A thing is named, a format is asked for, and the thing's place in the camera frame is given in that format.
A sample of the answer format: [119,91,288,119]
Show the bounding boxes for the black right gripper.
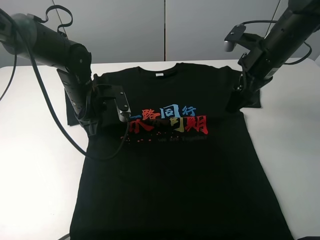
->
[225,47,275,112]

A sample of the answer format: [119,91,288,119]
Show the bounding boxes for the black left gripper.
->
[57,69,110,137]

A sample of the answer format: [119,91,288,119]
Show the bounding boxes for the black printed t-shirt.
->
[69,63,292,240]

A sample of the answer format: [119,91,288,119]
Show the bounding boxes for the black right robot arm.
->
[224,0,320,112]

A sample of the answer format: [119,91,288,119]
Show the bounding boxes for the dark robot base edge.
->
[57,233,71,240]

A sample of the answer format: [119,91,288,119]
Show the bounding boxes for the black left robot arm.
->
[0,13,102,137]

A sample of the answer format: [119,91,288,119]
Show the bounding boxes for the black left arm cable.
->
[0,4,132,162]

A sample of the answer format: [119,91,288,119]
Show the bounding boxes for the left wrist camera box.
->
[96,84,133,123]

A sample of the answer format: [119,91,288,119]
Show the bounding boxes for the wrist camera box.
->
[223,24,246,52]
[96,84,133,123]

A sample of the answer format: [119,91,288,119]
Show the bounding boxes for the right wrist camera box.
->
[223,24,246,52]

